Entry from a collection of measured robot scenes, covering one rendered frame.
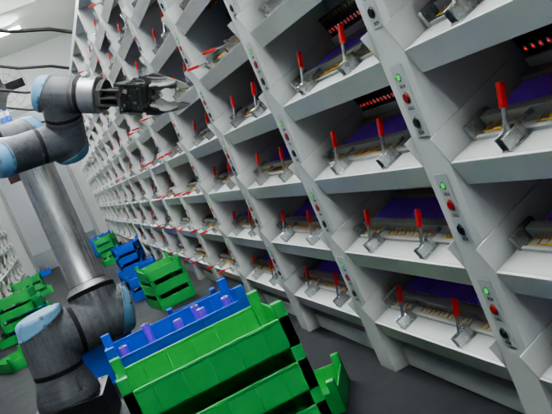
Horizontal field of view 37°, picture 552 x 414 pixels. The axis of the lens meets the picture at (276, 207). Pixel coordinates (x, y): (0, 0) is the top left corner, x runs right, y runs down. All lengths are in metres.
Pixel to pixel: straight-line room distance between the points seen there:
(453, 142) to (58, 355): 1.50
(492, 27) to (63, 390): 1.75
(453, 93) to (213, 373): 0.59
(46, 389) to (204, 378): 1.18
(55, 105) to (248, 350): 0.90
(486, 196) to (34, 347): 1.52
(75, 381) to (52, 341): 0.14
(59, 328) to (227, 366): 1.16
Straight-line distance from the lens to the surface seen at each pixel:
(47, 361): 2.48
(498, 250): 1.34
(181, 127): 3.31
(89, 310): 2.50
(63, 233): 2.55
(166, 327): 1.86
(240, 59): 2.15
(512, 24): 1.05
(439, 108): 1.30
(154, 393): 1.37
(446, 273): 1.52
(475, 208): 1.32
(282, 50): 1.97
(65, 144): 2.07
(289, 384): 1.41
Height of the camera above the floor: 0.68
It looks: 6 degrees down
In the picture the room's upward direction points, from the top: 24 degrees counter-clockwise
